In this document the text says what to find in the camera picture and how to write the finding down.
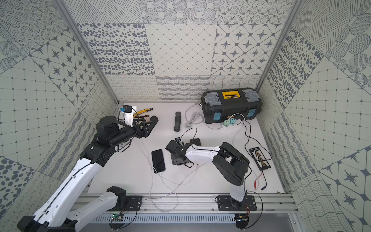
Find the black phone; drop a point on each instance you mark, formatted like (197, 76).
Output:
(158, 161)

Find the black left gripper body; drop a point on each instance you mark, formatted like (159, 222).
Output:
(140, 129)

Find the black plastic toolbox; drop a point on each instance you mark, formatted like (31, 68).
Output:
(220, 105)

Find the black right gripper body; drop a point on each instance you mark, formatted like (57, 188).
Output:
(174, 158)

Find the light green USB charger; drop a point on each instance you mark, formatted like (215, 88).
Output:
(226, 123)

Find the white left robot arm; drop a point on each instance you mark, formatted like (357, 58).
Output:
(56, 214)

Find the black terminal board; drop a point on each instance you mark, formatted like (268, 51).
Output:
(259, 158)

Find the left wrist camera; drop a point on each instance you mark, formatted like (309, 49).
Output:
(127, 114)

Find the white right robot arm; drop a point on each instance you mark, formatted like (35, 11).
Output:
(230, 162)

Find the black ribbed handle tube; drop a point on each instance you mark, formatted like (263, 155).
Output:
(177, 123)

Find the teal USB charger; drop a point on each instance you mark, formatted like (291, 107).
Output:
(232, 121)

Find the pink case phone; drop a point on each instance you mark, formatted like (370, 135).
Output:
(196, 142)

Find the white power strip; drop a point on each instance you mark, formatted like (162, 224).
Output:
(237, 123)

